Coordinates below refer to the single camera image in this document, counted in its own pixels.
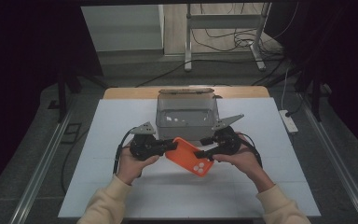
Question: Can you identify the orange phone case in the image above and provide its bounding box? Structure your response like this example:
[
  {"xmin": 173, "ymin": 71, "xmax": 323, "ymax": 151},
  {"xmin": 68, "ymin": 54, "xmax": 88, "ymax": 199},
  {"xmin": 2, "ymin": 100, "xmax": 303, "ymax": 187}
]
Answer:
[{"xmin": 164, "ymin": 136, "xmax": 215, "ymax": 178}]

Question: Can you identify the long black floor cable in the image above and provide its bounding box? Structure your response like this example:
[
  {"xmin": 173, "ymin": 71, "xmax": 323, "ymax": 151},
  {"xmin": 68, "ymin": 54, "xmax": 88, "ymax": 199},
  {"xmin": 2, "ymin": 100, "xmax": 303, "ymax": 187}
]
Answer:
[{"xmin": 134, "ymin": 58, "xmax": 288, "ymax": 89}]

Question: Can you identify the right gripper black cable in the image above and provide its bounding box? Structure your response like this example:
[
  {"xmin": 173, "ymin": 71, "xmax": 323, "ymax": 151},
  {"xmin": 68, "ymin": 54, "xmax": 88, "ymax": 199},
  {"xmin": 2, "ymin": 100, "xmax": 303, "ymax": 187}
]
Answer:
[{"xmin": 238, "ymin": 132, "xmax": 264, "ymax": 170}]

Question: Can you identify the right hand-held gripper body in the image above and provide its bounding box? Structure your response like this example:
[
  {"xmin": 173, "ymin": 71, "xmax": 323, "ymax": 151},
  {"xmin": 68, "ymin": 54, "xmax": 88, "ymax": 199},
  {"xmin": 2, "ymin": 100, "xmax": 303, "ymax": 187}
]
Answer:
[{"xmin": 211, "ymin": 113, "xmax": 245, "ymax": 154}]

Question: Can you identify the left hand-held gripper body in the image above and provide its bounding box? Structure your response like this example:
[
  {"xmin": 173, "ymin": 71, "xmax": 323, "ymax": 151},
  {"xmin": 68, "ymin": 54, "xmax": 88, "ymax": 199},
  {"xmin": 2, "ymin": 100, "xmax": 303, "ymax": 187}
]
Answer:
[{"xmin": 129, "ymin": 121, "xmax": 170, "ymax": 161}]

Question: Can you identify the black stand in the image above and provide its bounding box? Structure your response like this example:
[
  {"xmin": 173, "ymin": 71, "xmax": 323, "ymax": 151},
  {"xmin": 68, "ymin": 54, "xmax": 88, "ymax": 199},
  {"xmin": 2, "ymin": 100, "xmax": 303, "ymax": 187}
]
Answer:
[
  {"xmin": 48, "ymin": 66, "xmax": 110, "ymax": 124},
  {"xmin": 293, "ymin": 69, "xmax": 334, "ymax": 123}
]

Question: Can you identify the white power strip cable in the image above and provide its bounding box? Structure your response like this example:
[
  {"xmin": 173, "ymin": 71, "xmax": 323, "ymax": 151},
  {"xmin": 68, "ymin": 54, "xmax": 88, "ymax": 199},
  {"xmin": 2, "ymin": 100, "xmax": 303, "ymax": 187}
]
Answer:
[{"xmin": 280, "ymin": 66, "xmax": 291, "ymax": 112}]

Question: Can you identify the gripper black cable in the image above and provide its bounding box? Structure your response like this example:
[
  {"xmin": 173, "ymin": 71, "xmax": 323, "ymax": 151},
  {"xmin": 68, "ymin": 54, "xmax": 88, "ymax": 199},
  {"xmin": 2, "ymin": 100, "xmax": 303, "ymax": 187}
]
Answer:
[
  {"xmin": 238, "ymin": 132, "xmax": 264, "ymax": 170},
  {"xmin": 112, "ymin": 126, "xmax": 137, "ymax": 175}
]

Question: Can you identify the white cabinet panel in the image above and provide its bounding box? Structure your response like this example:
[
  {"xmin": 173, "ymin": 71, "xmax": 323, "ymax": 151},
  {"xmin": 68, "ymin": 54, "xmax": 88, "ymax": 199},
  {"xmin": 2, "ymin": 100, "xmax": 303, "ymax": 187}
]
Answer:
[{"xmin": 80, "ymin": 4, "xmax": 165, "ymax": 53}]

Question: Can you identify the grey plastic box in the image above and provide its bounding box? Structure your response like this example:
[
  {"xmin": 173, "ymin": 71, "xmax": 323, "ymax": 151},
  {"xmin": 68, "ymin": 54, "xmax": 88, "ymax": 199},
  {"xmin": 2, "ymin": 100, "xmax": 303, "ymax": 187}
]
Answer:
[{"xmin": 155, "ymin": 87, "xmax": 220, "ymax": 142}]

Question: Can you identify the white power strip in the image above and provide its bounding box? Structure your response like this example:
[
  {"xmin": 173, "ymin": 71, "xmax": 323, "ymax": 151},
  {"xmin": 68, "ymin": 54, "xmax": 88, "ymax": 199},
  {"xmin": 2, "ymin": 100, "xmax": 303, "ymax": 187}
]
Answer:
[{"xmin": 278, "ymin": 109, "xmax": 299, "ymax": 135}]

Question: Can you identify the person's right hand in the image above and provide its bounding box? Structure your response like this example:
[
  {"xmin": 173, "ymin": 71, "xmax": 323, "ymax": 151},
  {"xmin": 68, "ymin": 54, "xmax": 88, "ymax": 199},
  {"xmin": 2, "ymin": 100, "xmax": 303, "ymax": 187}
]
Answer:
[{"xmin": 212, "ymin": 133, "xmax": 275, "ymax": 193}]

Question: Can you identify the thin black floor cable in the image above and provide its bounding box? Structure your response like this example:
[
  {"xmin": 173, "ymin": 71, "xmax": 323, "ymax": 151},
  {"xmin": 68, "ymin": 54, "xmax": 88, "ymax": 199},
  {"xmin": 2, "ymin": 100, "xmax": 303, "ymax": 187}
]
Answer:
[{"xmin": 60, "ymin": 128, "xmax": 90, "ymax": 195}]

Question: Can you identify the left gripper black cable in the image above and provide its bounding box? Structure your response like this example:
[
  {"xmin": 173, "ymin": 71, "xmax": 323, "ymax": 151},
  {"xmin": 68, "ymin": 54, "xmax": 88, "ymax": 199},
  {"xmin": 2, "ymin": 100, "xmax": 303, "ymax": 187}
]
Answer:
[{"xmin": 112, "ymin": 126, "xmax": 137, "ymax": 175}]

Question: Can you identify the aluminium rail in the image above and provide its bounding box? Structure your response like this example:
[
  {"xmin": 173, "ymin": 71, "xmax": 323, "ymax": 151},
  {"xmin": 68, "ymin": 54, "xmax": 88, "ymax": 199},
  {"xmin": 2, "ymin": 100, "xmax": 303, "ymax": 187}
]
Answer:
[
  {"xmin": 296, "ymin": 92, "xmax": 358, "ymax": 224},
  {"xmin": 8, "ymin": 110, "xmax": 73, "ymax": 224}
]

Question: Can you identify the person's left hand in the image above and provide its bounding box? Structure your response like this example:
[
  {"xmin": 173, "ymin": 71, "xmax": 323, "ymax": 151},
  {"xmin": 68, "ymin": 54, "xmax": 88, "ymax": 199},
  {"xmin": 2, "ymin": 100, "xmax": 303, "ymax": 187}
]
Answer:
[{"xmin": 116, "ymin": 146, "xmax": 161, "ymax": 187}]

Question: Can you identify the black plug cable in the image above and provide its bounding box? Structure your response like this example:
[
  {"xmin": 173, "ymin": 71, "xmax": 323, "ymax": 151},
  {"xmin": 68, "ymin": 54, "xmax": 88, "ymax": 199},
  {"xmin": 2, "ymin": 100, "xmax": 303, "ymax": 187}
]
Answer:
[{"xmin": 284, "ymin": 92, "xmax": 307, "ymax": 119}]

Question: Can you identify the grey metal stand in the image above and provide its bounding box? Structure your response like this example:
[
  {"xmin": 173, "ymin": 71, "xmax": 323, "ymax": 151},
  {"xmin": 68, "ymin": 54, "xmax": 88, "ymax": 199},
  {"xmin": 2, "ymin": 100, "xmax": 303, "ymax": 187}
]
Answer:
[{"xmin": 184, "ymin": 2, "xmax": 273, "ymax": 73}]

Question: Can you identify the tangle of black floor cables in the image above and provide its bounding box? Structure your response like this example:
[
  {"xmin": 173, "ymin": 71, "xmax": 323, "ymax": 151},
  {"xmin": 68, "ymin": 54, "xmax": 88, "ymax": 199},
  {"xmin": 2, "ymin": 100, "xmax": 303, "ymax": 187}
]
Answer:
[{"xmin": 190, "ymin": 3, "xmax": 300, "ymax": 59}]

